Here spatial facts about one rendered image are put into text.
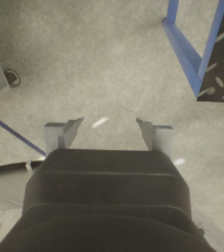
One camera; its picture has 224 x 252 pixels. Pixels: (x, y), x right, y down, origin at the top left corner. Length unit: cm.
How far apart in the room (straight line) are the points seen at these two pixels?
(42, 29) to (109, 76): 37
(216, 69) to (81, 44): 72
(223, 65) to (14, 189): 64
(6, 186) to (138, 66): 74
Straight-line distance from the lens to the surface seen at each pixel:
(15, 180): 70
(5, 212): 65
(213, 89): 31
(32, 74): 109
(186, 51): 44
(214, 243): 54
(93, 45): 91
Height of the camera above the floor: 86
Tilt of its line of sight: 50 degrees down
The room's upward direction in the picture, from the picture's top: 169 degrees counter-clockwise
